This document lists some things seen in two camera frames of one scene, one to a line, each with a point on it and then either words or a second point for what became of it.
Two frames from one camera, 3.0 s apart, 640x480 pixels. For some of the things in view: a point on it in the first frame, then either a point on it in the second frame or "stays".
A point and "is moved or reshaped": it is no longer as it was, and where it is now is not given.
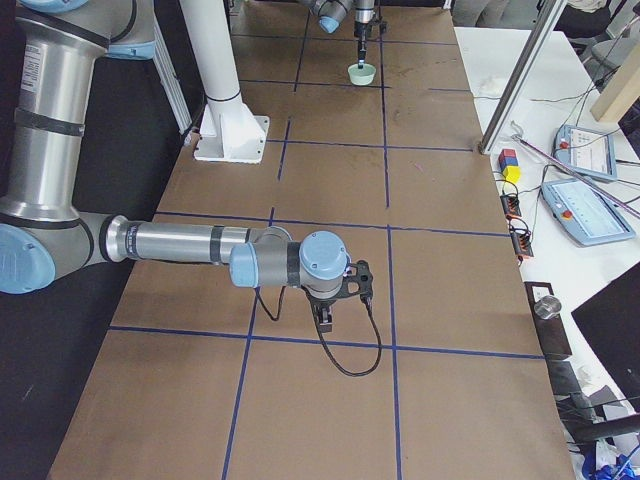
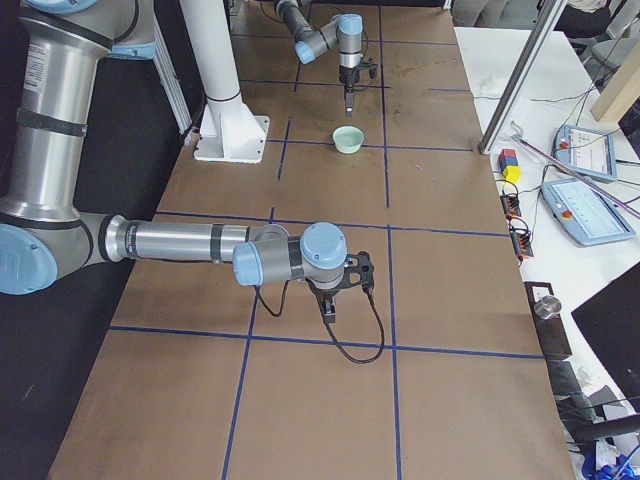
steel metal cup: [547, 307] stays
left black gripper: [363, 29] → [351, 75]
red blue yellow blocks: [509, 165] stays
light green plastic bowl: [362, 76] is moved or reshaped
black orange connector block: [511, 205] stays
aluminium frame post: [549, 15] stays
